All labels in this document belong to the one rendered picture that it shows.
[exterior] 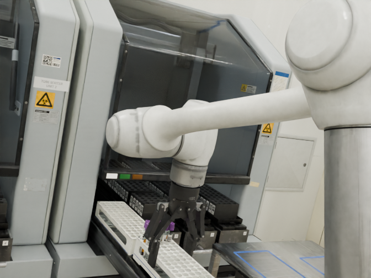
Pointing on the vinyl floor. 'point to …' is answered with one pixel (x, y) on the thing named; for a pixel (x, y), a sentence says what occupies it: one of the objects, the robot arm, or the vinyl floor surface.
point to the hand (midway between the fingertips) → (170, 256)
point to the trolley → (270, 259)
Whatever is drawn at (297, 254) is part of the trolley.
